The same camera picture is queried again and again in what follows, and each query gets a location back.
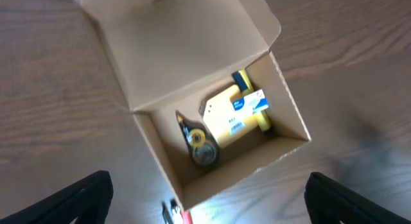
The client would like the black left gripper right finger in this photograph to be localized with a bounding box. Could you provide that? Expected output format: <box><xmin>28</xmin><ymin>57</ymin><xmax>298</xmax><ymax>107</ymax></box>
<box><xmin>304</xmin><ymin>172</ymin><xmax>410</xmax><ymax>224</ymax></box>

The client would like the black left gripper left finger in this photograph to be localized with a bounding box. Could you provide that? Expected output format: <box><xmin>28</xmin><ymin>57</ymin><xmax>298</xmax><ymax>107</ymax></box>
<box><xmin>1</xmin><ymin>170</ymin><xmax>114</xmax><ymax>224</ymax></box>

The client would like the yellow black correction tape dispenser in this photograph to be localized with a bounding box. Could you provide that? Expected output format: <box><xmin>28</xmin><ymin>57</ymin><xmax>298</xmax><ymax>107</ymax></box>
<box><xmin>175</xmin><ymin>110</ymin><xmax>220</xmax><ymax>168</ymax></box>

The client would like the yellow highlighter with black cap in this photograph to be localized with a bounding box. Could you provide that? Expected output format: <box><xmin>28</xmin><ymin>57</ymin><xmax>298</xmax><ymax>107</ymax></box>
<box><xmin>232</xmin><ymin>69</ymin><xmax>273</xmax><ymax>134</ymax></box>

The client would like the red stapler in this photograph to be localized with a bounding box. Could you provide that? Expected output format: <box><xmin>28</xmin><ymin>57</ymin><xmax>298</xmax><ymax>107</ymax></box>
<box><xmin>162</xmin><ymin>199</ymin><xmax>193</xmax><ymax>224</ymax></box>

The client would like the yellow sticky notes pad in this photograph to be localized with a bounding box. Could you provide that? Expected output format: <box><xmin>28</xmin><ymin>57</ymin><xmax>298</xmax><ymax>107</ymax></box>
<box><xmin>201</xmin><ymin>84</ymin><xmax>261</xmax><ymax>148</ymax></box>

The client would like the open cardboard box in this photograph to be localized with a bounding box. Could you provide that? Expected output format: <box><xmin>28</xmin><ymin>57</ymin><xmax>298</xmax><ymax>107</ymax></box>
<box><xmin>74</xmin><ymin>0</ymin><xmax>311</xmax><ymax>210</ymax></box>

